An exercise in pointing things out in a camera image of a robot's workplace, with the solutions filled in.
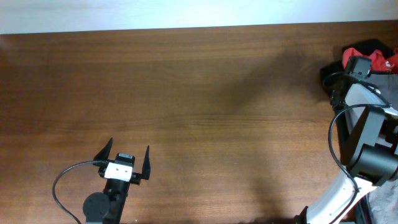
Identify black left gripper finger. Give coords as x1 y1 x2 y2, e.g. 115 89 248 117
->
142 146 151 180
93 138 113 161

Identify grey shorts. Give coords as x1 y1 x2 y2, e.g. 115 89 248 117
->
368 74 397 224

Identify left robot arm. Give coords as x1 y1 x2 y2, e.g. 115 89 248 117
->
83 139 151 224

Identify red garment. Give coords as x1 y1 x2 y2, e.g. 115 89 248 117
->
342 48 397 74

